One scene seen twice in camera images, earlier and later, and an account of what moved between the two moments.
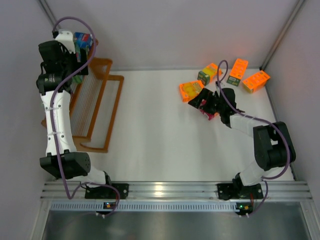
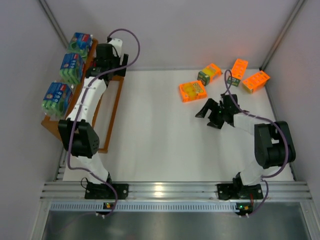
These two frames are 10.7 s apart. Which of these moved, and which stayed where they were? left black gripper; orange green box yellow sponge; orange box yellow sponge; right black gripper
Moved: right black gripper; left black gripper
Stayed: orange box yellow sponge; orange green box yellow sponge
